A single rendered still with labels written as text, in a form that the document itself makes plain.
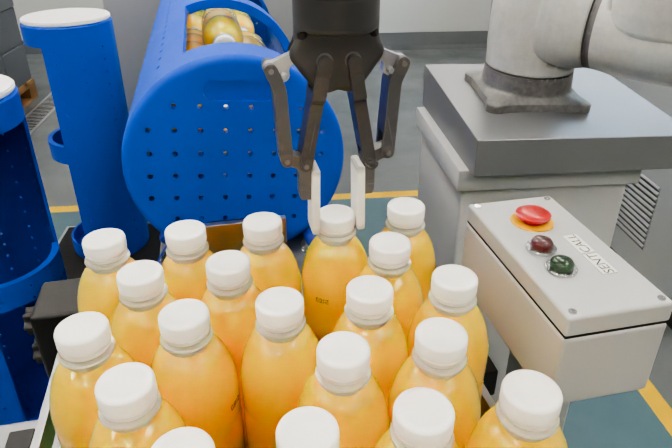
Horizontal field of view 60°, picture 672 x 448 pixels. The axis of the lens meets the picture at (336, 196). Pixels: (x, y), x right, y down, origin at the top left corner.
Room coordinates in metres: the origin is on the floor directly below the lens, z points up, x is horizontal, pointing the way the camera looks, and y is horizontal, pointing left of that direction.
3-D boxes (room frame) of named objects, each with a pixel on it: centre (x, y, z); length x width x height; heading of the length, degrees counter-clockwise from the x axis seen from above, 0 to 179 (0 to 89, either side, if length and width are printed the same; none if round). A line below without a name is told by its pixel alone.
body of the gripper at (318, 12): (0.52, 0.00, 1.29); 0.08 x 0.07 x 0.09; 102
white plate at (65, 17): (1.99, 0.90, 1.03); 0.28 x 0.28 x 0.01
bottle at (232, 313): (0.43, 0.10, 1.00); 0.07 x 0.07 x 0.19
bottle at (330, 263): (0.52, 0.00, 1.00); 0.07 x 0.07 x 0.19
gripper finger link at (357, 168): (0.52, -0.02, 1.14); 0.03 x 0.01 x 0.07; 12
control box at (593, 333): (0.48, -0.22, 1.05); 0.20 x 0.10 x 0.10; 12
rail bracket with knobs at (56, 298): (0.53, 0.30, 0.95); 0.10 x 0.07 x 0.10; 102
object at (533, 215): (0.53, -0.20, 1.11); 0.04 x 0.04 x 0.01
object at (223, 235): (0.62, 0.11, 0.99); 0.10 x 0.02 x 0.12; 102
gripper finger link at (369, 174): (0.53, -0.04, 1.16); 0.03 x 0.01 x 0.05; 102
